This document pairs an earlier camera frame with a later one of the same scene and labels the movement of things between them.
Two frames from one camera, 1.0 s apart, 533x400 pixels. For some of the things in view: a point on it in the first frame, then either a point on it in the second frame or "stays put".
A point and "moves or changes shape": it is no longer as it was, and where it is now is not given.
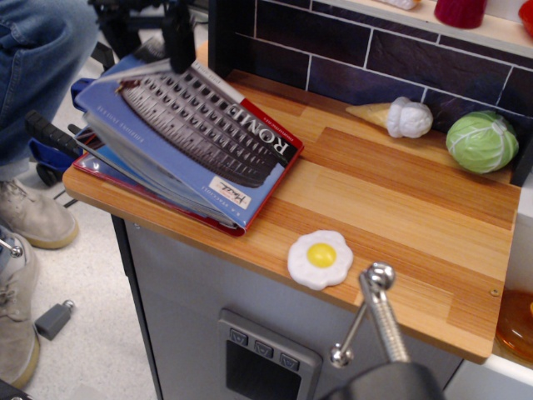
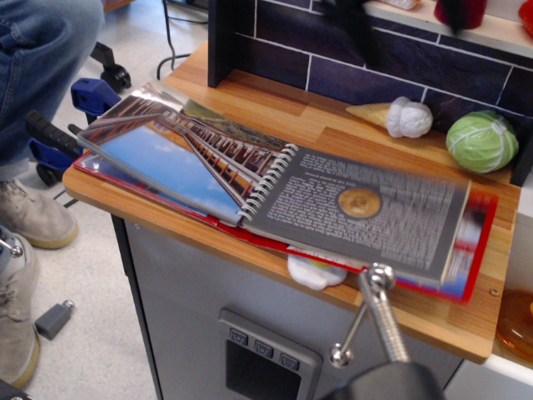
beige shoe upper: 37,218 stays put
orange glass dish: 515,327 stays put
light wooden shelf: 498,31 stays put
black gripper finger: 122,34 → 352,19
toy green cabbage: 482,142 stays put
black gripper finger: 178,36 → 455,10
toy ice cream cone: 400,117 stays put
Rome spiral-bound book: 187,140 moves or changes shape
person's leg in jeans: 43,46 stays put
